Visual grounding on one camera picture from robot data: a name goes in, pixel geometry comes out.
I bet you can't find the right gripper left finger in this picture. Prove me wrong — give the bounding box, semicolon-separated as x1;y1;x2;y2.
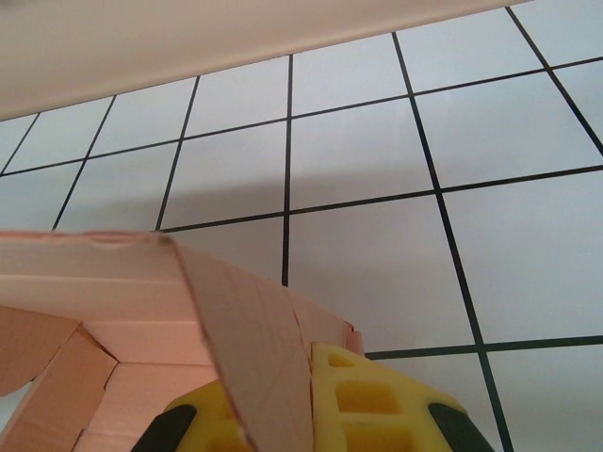
134;379;251;452

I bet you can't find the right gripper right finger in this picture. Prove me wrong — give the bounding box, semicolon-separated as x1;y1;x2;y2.
308;342;494;452

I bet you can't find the pink paper box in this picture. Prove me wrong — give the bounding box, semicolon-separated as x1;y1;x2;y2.
0;229;365;452

